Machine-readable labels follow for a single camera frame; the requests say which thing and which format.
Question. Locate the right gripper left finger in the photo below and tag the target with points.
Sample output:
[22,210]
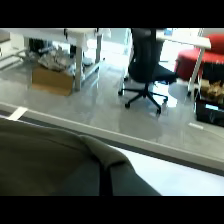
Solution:
[83,180]

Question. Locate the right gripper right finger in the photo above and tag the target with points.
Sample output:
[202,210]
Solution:
[128,181]

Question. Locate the olive green garment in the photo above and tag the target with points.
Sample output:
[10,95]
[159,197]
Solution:
[40,156]

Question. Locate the cardboard box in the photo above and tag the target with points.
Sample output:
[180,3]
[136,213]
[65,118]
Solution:
[51,80]

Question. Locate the black crate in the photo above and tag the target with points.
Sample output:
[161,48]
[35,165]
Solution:
[210,111]

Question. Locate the black office chair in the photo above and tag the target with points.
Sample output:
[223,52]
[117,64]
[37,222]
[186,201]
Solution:
[145,63]

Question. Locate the white desk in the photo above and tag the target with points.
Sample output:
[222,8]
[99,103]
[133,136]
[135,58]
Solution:
[78,50]

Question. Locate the red sofa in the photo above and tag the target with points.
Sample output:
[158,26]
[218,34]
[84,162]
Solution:
[213,56]

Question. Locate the white table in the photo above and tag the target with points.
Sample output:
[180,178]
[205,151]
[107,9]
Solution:
[196,41]

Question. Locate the silver frame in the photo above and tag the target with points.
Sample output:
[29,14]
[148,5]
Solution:
[133,141]

